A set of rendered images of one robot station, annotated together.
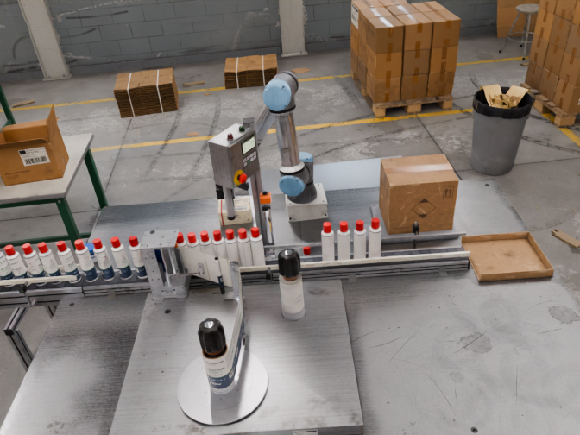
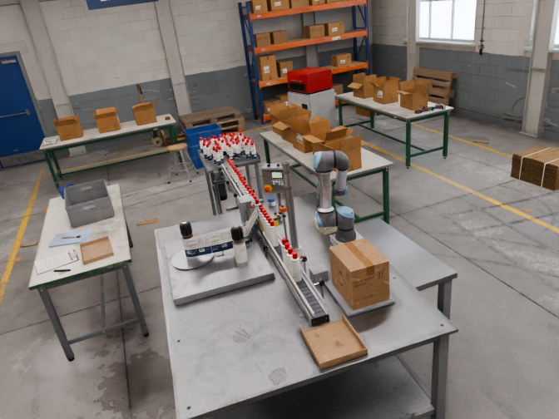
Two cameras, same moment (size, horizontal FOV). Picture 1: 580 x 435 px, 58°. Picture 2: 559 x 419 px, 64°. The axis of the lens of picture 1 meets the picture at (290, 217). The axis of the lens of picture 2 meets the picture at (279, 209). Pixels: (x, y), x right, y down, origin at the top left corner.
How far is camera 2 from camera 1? 2.84 m
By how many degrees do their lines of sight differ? 64
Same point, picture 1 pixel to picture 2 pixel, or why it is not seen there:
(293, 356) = (211, 272)
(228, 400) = (183, 261)
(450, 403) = (195, 330)
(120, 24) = not seen: outside the picture
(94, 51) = not seen: outside the picture
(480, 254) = (332, 329)
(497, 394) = (202, 347)
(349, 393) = (190, 292)
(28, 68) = (516, 120)
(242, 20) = not seen: outside the picture
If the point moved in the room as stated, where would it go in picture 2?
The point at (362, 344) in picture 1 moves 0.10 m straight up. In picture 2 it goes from (230, 294) to (228, 282)
